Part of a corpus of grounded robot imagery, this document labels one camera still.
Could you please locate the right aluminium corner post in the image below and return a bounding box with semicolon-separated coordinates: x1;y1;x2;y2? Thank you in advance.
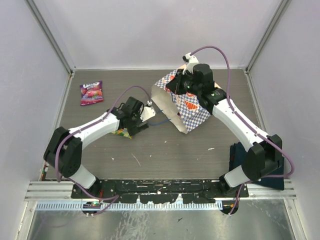
245;0;292;74

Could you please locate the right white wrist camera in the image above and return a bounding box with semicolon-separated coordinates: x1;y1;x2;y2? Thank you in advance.
182;52;199;75

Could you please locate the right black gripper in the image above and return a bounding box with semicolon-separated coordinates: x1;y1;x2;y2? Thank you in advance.
165;69;201;97

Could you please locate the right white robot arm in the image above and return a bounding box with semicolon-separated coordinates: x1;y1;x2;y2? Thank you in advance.
166;63;284;197

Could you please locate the checkered paper bag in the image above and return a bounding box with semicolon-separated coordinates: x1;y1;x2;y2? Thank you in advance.
151;63;226;134

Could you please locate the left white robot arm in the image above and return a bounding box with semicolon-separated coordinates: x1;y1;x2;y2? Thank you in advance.
43;96;155;200

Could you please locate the aluminium corner post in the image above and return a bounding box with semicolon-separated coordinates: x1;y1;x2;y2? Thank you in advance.
245;0;292;74
24;0;76;75

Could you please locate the white slotted cable duct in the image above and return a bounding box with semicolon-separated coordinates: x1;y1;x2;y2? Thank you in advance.
35;200;223;211

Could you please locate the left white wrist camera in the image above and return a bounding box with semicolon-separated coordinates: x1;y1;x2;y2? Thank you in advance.
140;100;156;123

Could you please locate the green yellow candy packet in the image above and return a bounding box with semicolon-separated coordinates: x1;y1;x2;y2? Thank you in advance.
111;128;132;139

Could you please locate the left aluminium corner post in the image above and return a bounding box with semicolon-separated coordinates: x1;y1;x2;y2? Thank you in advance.
24;0;76;75

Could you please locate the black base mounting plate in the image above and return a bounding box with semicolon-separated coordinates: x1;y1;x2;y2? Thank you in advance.
71;178;251;203

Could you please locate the dark blue folded cloth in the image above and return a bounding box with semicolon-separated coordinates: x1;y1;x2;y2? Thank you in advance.
229;141;285;191

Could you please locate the purple candy snack packet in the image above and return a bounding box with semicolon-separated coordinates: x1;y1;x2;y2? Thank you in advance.
80;81;104;106

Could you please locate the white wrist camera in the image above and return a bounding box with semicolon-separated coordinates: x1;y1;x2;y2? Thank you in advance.
182;52;199;75
140;100;156;123

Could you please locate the aluminium front rail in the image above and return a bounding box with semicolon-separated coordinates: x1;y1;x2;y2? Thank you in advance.
25;179;297;203

